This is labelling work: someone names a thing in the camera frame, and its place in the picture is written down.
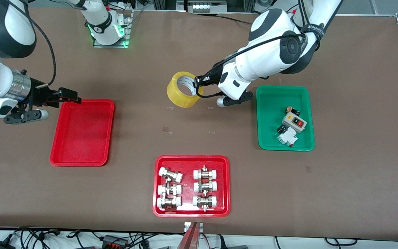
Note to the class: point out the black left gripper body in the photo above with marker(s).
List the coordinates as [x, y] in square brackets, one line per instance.
[211, 78]

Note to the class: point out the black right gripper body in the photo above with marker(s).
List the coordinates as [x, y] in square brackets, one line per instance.
[40, 96]

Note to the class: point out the yellow tape roll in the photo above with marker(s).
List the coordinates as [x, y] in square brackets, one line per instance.
[181, 97]

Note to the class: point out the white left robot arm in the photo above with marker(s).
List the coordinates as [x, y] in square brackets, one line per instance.
[271, 52]

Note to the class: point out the empty red plastic tray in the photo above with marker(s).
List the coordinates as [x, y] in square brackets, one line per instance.
[81, 145]

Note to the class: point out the green plastic tray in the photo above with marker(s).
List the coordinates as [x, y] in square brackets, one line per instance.
[271, 138]

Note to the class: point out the red tray with fittings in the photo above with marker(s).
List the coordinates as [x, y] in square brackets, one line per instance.
[188, 207]

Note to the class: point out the white terminal strip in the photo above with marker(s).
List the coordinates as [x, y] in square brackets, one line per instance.
[204, 7]

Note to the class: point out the small black capacitor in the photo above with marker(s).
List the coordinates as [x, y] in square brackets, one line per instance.
[281, 129]

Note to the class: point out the white capped metal pipe fitting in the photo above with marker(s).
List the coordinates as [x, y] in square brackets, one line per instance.
[169, 190]
[170, 174]
[169, 202]
[205, 201]
[205, 173]
[205, 186]

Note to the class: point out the small black brown component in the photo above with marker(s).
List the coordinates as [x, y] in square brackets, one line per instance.
[294, 111]

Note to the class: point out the white circuit breaker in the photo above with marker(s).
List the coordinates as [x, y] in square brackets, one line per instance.
[287, 137]

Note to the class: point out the black orange connector box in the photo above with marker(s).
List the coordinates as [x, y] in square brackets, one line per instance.
[114, 241]

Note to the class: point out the black power adapter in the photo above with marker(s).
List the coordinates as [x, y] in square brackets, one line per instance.
[2, 245]

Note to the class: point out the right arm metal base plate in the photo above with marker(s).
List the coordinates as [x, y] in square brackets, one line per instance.
[127, 34]

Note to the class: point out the aluminium frame with equipment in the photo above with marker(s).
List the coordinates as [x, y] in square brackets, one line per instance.
[164, 5]

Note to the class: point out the grey switch box red button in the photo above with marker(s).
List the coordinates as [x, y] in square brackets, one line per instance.
[294, 121]

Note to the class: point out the red metal bar silver bracket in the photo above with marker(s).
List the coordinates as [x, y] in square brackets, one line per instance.
[189, 238]

